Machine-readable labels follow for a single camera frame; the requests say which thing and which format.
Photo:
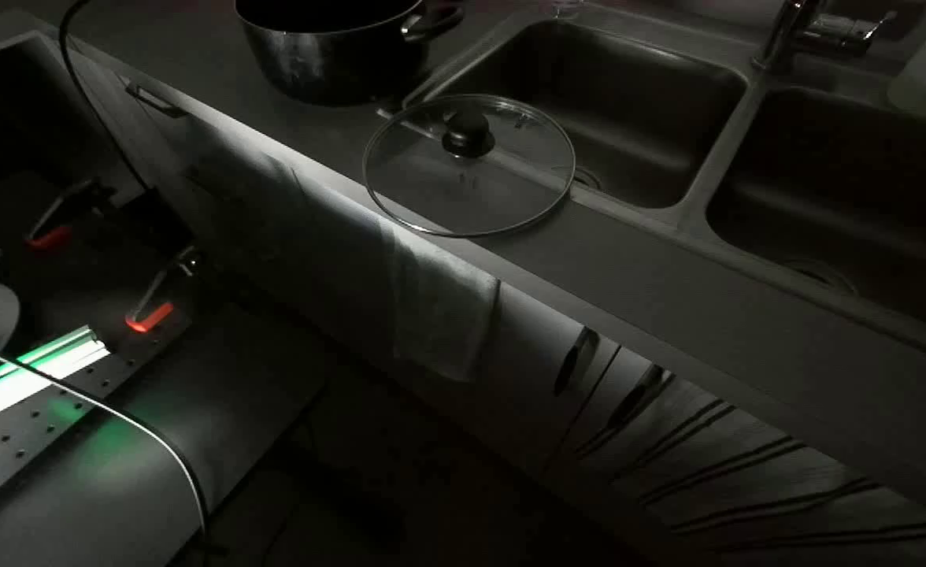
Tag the aluminium profile bar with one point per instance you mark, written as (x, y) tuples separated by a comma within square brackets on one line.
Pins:
[(66, 351)]

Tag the round glass lid black knob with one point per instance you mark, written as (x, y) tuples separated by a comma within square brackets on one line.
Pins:
[(504, 184)]

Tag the double basin kitchen sink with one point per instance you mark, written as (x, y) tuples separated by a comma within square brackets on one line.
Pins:
[(632, 105)]

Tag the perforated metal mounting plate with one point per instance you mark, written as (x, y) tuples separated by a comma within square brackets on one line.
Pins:
[(24, 428)]

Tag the black cooking pot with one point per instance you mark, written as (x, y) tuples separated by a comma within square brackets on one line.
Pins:
[(326, 58)]

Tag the grey hanging dish towel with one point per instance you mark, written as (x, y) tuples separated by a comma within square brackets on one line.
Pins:
[(419, 303)]

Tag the chrome arched kitchen faucet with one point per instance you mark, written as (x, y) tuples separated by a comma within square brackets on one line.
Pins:
[(798, 33)]

